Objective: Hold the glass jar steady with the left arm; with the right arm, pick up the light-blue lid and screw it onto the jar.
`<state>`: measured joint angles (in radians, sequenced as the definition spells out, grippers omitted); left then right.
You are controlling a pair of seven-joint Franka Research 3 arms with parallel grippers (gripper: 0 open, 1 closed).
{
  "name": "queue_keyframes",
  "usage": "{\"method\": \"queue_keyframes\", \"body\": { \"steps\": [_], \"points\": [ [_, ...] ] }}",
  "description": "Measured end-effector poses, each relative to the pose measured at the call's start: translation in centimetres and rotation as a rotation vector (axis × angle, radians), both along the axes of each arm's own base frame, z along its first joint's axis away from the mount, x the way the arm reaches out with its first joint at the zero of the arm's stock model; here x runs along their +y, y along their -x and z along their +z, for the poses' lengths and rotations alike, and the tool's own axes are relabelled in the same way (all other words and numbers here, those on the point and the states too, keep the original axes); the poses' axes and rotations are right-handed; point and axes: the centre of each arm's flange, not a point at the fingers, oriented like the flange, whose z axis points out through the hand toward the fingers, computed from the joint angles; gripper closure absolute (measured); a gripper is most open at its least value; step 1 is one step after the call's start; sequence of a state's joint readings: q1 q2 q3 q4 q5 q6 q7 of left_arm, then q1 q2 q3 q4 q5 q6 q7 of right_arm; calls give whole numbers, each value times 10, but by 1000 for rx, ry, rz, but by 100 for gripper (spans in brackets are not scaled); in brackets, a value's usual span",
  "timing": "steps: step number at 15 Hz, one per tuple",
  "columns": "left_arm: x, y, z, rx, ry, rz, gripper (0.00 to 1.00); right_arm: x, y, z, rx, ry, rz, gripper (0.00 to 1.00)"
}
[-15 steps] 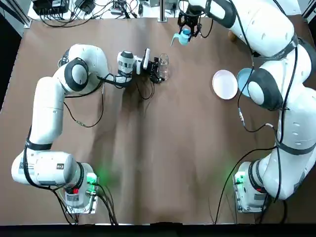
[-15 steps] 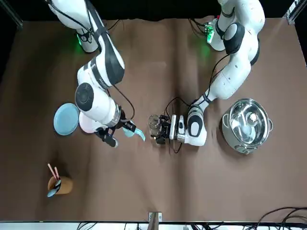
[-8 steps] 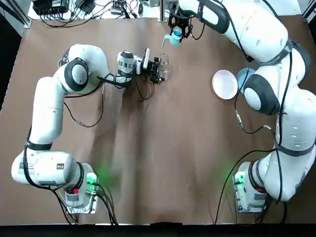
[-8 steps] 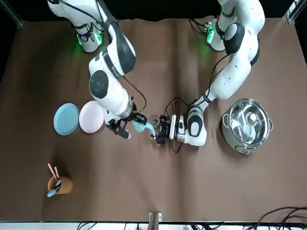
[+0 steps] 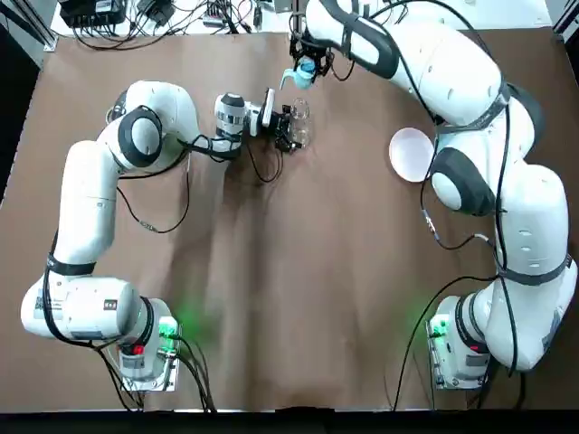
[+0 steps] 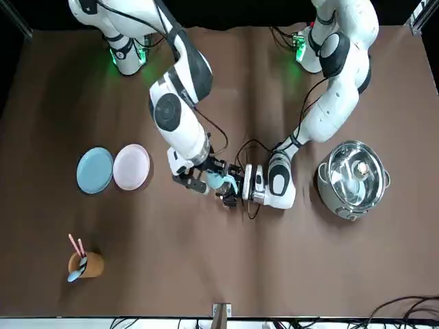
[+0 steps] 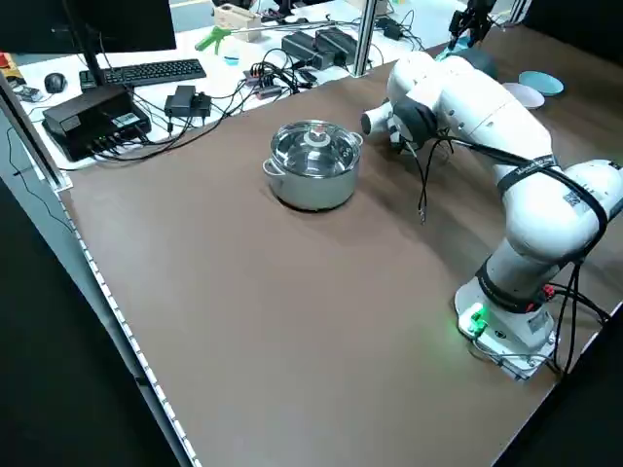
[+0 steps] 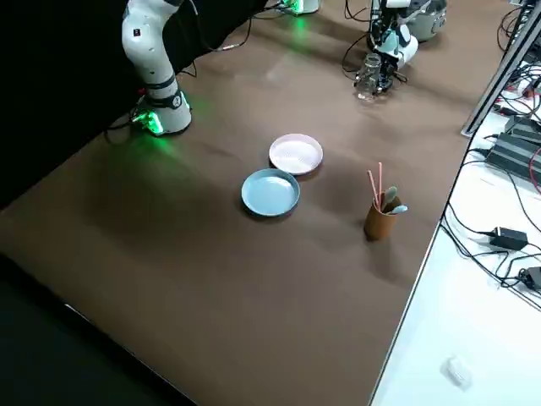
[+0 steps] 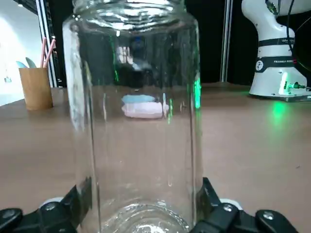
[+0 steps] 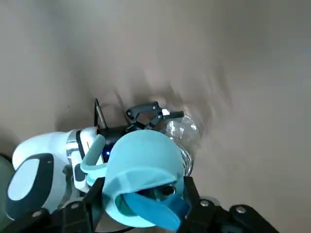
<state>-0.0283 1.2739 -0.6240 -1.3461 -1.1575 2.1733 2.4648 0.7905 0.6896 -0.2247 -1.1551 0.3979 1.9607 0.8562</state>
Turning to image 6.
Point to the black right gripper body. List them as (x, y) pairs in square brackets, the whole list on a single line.
[(207, 164)]

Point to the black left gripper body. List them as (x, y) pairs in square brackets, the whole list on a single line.
[(239, 186)]

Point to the clear glass jar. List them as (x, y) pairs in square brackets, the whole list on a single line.
[(226, 190)]

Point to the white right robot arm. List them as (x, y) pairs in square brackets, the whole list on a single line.
[(178, 130)]

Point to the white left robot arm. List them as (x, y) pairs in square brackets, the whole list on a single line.
[(329, 116)]

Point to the glass pot lid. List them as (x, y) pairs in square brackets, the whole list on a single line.
[(346, 185)]

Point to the pink plate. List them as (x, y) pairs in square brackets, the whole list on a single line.
[(131, 167)]

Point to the steel pot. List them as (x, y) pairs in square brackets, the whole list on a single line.
[(324, 197)]

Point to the blue plate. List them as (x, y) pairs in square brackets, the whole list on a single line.
[(95, 170)]

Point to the pink chopstick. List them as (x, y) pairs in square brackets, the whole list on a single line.
[(75, 245), (81, 247)]

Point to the brown utensil cup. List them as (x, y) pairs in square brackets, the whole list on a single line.
[(91, 265)]

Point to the light-blue spoon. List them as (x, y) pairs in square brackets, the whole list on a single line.
[(73, 276)]

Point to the aluminium frame post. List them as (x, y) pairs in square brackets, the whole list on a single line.
[(17, 17), (219, 315), (420, 17)]

